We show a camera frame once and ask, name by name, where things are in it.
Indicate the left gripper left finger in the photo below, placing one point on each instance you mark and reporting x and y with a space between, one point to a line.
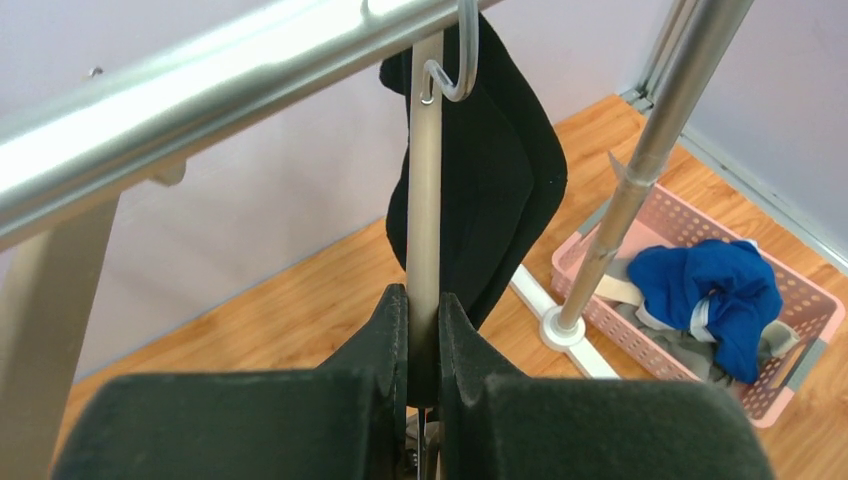
344 419

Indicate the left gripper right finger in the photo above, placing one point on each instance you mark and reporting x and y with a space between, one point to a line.
499 423

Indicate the grey underwear beige waistband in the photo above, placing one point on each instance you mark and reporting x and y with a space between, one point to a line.
776 340

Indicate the black underwear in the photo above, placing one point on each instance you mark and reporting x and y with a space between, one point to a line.
504 176

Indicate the blue underwear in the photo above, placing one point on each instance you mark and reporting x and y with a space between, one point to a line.
723 293

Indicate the beige hanger of blue underwear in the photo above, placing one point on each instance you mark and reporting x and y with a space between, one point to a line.
46 301

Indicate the beige hanger of black underwear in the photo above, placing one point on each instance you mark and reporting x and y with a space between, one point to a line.
430 86

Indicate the pink plastic basket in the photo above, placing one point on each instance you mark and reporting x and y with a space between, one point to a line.
668 220

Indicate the white metal clothes rack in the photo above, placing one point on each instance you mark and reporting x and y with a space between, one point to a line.
96 143

